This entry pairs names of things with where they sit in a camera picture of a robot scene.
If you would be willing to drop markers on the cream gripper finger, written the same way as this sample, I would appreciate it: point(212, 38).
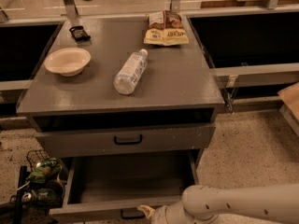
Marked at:
point(146, 210)

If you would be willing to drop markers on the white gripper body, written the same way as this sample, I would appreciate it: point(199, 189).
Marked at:
point(160, 216)

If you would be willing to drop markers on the grey drawer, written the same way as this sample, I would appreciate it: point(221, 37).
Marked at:
point(113, 186)
point(125, 140)

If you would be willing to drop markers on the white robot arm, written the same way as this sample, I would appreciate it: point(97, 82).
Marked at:
point(204, 205)

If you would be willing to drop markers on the grey top drawer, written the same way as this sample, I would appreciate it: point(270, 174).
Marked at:
point(125, 140)

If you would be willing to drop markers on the grey drawer cabinet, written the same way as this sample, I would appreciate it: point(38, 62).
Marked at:
point(175, 89)

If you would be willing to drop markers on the green chip bag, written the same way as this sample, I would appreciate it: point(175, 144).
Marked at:
point(45, 171)

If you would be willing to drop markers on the clear plastic water bottle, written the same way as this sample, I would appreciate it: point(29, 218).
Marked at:
point(127, 78)

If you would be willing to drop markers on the white bowl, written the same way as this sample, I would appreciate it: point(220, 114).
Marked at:
point(67, 62)

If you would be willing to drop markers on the brown cardboard piece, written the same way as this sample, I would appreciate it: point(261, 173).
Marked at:
point(290, 98)

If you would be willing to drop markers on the brown yellow snack bag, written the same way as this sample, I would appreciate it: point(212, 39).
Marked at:
point(165, 28)

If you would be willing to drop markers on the small black snack packet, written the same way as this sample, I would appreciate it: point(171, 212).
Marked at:
point(79, 34)

